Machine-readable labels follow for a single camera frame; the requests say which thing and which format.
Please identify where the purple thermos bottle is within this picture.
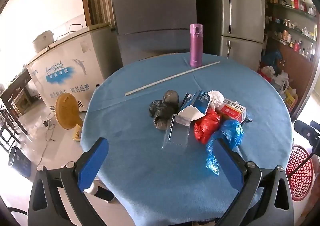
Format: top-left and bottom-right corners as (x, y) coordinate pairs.
(189, 23), (204, 68)

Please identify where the dark wooden table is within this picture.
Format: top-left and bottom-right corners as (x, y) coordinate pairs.
(0, 68), (33, 136)

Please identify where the red and white box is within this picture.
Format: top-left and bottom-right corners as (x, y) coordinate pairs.
(216, 98), (247, 124)

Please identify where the silver refrigerator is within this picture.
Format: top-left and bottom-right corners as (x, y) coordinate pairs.
(217, 0), (265, 71)

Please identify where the clear plastic container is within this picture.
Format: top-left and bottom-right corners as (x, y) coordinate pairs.
(161, 113), (192, 152)

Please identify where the shelf of packaged goods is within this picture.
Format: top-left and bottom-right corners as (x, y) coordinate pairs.
(260, 0), (320, 62)

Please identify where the blue and white box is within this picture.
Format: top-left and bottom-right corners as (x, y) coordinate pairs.
(179, 90), (213, 114)

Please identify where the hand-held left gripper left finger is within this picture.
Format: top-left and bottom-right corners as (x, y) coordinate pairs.
(28, 137), (109, 226)

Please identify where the white chest freezer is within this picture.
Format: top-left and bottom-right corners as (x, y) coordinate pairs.
(26, 23), (118, 114)

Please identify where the black plastic bag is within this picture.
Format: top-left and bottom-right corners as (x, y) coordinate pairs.
(149, 100), (178, 131)

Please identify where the long white rod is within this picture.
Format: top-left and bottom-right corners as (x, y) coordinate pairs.
(124, 61), (221, 96)

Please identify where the pile of white plastic bags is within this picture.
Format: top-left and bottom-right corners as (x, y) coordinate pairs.
(261, 65), (290, 93)

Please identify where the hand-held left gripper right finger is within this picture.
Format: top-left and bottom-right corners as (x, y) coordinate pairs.
(214, 137), (295, 226)

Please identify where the blue plastic bag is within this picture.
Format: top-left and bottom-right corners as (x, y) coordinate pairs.
(205, 119), (244, 176)

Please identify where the black crate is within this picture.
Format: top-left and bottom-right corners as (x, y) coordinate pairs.
(8, 145), (32, 179)

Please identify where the dark grey plastic bag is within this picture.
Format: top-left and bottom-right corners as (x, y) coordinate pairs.
(162, 90), (179, 107)

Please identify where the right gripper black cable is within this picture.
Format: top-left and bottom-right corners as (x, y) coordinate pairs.
(287, 151), (316, 179)

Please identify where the red mesh basket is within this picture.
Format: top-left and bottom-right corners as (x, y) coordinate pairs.
(286, 145), (316, 202)

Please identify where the yellow printed bag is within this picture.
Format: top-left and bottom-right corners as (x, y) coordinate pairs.
(284, 86), (299, 109)

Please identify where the white paper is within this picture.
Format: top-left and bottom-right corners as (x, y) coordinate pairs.
(207, 90), (225, 109)
(177, 105), (206, 122)

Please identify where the red plastic bag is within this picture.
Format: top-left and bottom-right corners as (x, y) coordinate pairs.
(194, 108), (222, 144)

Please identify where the white rice cooker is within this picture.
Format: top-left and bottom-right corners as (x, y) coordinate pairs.
(32, 30), (56, 53)

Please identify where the blue tablecloth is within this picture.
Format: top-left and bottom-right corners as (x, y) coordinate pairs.
(80, 52), (294, 225)

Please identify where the yellow floor fan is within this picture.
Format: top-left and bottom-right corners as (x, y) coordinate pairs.
(55, 92), (84, 141)

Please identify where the large blue bag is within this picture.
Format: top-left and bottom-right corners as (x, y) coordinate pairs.
(261, 50), (283, 69)

